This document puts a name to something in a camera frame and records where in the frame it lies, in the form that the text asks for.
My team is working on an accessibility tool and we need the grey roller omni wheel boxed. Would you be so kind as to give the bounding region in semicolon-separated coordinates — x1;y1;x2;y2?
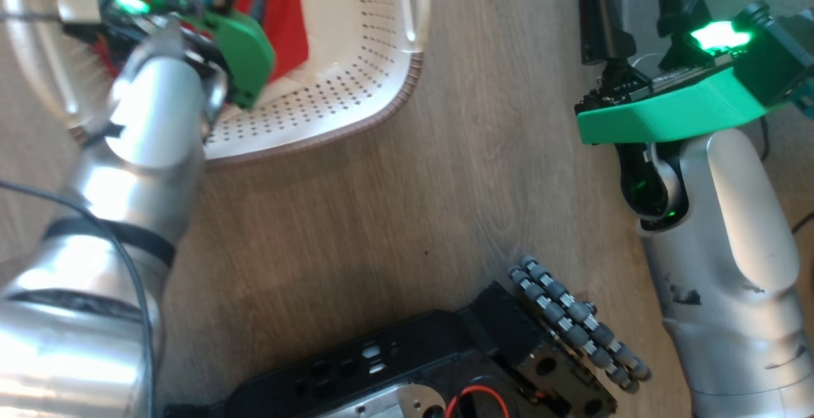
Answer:
509;256;652;394

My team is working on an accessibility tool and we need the white perforated laundry basket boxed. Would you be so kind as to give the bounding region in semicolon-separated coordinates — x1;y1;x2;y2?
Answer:
0;0;430;167

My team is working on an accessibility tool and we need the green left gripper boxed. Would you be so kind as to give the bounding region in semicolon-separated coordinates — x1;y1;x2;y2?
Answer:
105;0;277;111

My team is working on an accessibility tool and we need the red wire loop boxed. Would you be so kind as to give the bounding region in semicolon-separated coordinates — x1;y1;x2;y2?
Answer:
444;384;511;418

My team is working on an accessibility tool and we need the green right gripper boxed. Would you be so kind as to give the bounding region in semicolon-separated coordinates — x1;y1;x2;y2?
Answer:
575;0;768;146

